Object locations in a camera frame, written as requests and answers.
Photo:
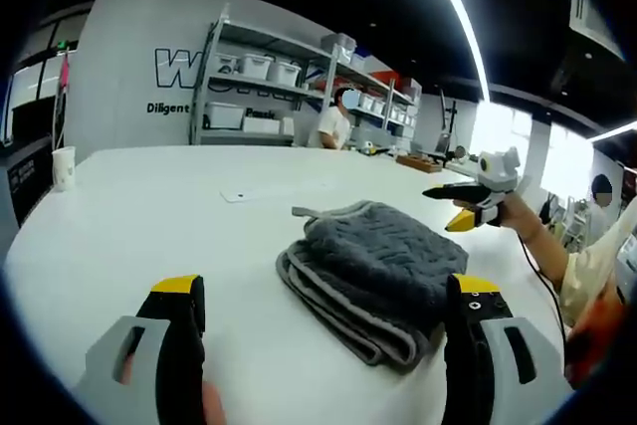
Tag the white paper cup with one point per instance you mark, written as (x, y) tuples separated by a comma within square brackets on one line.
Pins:
[(63, 168)]

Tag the group of white storage bins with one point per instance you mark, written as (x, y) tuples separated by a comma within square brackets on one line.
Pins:
[(256, 65)]

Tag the wooden tray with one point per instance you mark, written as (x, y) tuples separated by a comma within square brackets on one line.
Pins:
[(418, 162)]

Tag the pink flag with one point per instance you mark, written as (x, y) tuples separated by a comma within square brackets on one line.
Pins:
[(64, 74)]

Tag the long ceiling light strip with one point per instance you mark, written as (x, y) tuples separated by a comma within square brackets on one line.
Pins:
[(463, 22)]

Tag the person's orange clothing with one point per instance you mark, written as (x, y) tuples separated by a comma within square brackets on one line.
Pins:
[(594, 335)]

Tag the person's left hand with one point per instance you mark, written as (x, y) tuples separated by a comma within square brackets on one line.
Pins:
[(214, 405)]

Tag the grey chest-worn device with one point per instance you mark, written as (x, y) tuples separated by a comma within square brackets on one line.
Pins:
[(628, 266)]

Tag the short ceiling light strip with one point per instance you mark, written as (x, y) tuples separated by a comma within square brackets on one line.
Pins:
[(614, 132)]

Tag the person's right hand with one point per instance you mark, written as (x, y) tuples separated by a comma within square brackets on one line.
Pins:
[(520, 216)]

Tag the grey towel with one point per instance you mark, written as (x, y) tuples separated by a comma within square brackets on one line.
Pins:
[(368, 271)]

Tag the white flat card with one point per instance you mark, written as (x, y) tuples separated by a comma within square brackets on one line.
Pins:
[(239, 194)]

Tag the grey metal shelf rack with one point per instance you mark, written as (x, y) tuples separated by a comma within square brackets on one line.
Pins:
[(211, 91)]

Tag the black stand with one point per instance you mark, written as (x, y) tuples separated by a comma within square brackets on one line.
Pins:
[(448, 126)]

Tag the dark cabinet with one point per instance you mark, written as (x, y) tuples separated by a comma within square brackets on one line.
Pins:
[(27, 181)]

